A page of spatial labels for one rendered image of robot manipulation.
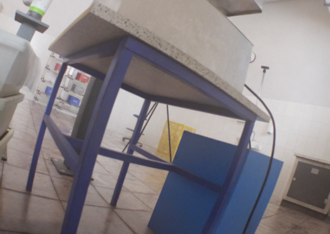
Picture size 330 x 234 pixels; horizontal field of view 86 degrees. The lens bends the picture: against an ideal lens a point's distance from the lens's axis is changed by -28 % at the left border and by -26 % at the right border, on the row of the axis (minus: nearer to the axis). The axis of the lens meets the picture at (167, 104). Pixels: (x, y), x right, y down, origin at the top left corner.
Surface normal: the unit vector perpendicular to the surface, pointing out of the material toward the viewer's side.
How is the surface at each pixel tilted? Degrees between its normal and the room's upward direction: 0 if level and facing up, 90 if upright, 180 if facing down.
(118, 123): 90
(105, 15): 90
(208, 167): 90
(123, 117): 90
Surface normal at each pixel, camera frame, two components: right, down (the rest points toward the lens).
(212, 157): -0.72, -0.33
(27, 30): 0.66, 0.15
